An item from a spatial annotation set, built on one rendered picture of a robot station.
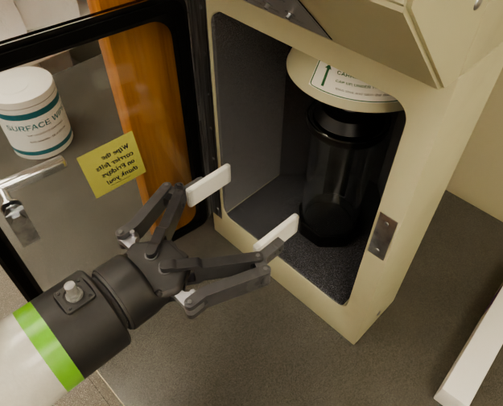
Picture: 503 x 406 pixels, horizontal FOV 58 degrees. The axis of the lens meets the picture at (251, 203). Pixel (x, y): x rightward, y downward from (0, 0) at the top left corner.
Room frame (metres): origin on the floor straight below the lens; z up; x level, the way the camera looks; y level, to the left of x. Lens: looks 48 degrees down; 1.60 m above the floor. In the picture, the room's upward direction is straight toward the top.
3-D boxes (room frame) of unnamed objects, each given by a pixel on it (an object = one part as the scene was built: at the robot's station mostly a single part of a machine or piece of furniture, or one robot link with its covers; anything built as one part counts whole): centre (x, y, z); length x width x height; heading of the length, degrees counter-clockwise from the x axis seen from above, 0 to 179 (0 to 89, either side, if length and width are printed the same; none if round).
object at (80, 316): (0.21, 0.17, 1.19); 0.09 x 0.06 x 0.12; 44
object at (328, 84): (0.47, -0.13, 1.34); 0.18 x 0.18 x 0.05
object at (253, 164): (0.50, -0.13, 1.19); 0.26 x 0.24 x 0.35; 45
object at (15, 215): (0.34, 0.27, 1.18); 0.02 x 0.02 x 0.06; 37
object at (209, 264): (0.28, 0.04, 1.19); 0.11 x 0.01 x 0.04; 99
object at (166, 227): (0.33, 0.10, 1.19); 0.11 x 0.01 x 0.04; 170
